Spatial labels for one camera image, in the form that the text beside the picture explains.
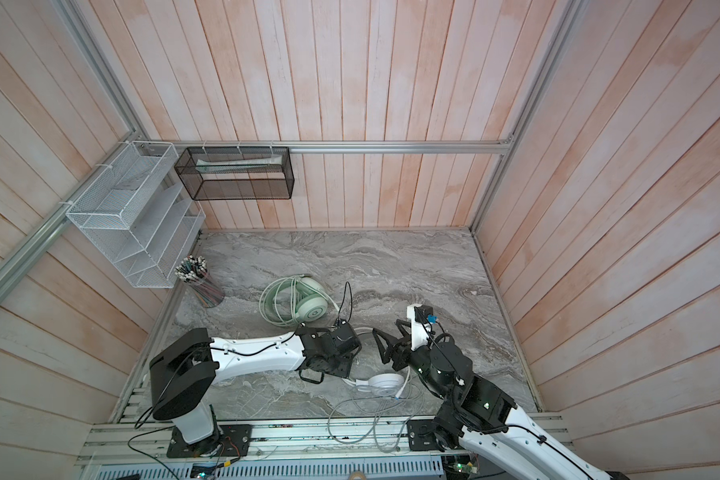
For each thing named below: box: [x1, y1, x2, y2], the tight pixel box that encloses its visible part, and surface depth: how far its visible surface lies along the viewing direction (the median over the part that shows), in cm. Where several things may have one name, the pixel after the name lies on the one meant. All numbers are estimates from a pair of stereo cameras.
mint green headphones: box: [263, 276, 328, 325], surface depth 94 cm
